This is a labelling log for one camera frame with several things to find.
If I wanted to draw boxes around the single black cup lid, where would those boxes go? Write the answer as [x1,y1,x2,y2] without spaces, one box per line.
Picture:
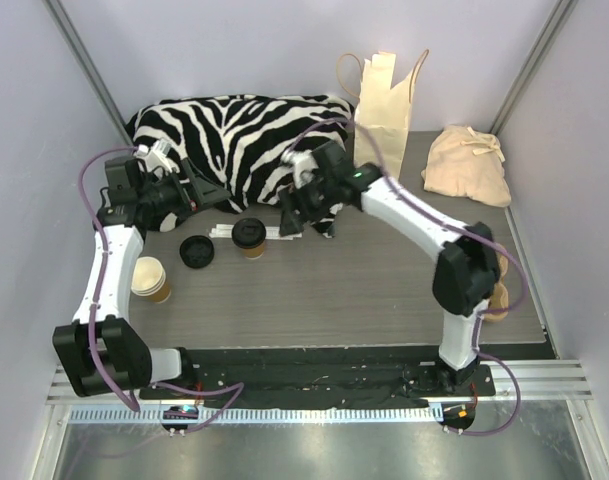
[231,218,267,249]

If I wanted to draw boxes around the black lid stack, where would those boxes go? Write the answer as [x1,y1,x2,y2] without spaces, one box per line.
[179,235,215,269]

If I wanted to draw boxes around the single brown paper cup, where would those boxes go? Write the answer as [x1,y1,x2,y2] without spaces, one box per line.
[242,241,266,260]

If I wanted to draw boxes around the brown paper cups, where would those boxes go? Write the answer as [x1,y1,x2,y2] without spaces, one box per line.
[131,257,172,304]

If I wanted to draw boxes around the cardboard cup carrier tray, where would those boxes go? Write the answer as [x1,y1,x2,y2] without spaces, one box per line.
[483,252,509,323]

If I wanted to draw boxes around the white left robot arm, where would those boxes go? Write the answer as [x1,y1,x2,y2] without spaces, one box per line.
[52,147,231,407]

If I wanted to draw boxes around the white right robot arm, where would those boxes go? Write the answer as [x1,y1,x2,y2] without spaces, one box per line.
[279,141,500,395]

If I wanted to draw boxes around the white paper straw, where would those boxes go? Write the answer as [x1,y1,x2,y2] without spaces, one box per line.
[208,223,305,242]

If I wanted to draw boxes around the zebra print cushion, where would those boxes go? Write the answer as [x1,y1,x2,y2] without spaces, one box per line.
[125,94,355,214]

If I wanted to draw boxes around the cream paper bag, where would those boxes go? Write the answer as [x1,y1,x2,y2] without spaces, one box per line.
[336,49,430,179]

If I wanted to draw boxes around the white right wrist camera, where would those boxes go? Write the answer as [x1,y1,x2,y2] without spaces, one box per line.
[281,150,318,189]

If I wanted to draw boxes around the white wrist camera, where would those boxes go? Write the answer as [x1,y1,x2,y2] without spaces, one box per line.
[135,139,180,178]
[281,150,318,189]

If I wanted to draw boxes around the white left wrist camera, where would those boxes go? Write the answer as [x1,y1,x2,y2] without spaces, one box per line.
[135,139,180,178]

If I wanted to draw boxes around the beige cloth drawstring pouch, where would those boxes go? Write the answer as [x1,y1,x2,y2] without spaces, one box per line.
[421,125,512,208]

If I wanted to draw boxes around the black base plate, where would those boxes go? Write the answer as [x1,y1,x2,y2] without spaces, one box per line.
[138,345,495,412]

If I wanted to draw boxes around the white slotted cable duct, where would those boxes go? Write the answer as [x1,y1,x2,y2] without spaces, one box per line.
[68,403,443,425]

